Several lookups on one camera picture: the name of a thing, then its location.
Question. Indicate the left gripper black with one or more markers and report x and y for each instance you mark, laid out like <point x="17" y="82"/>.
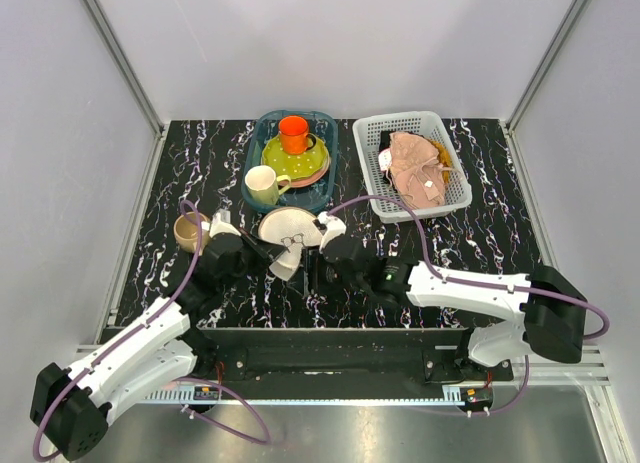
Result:
<point x="264" y="251"/>

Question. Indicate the pink plate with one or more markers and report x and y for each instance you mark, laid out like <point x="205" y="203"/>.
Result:
<point x="316" y="176"/>

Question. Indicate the pink bra in basket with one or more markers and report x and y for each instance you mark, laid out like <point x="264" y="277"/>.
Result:
<point x="418" y="179"/>

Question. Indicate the black garment in basket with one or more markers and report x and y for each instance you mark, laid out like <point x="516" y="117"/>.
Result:
<point x="387" y="159"/>

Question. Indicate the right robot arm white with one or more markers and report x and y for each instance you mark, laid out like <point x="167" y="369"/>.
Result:
<point x="541" y="313"/>

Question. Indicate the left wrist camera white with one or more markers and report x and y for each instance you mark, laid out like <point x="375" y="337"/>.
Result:
<point x="221" y="224"/>

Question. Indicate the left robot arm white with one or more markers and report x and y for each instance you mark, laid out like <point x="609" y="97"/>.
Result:
<point x="73" y="407"/>

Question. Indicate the white mesh laundry bag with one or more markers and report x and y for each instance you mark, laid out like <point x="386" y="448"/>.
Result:
<point x="294" y="229"/>

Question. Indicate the teal plastic tray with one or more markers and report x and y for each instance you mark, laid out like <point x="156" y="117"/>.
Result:
<point x="313" y="198"/>

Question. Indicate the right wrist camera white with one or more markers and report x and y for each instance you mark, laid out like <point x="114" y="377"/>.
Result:
<point x="330" y="228"/>

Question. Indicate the mustard garment in basket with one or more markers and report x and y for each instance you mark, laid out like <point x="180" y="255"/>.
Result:
<point x="443" y="157"/>

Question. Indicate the beige cup on table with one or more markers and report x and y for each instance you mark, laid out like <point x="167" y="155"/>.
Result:
<point x="190" y="238"/>

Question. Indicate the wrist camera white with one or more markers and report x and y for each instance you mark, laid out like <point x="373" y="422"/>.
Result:
<point x="221" y="224"/>
<point x="330" y="228"/>

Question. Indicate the yellow-green dotted plate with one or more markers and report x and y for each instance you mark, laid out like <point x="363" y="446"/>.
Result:
<point x="296" y="166"/>

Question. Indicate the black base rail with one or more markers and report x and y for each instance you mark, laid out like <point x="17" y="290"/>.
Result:
<point x="432" y="355"/>

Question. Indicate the white plastic basket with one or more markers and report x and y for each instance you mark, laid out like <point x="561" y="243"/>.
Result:
<point x="426" y="124"/>

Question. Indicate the orange mug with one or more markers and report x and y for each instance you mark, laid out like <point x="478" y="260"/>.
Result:
<point x="295" y="136"/>

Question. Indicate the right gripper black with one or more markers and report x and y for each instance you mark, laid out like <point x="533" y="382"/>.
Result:
<point x="311" y="265"/>

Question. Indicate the cream mug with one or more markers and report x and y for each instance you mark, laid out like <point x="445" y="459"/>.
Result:
<point x="265" y="186"/>

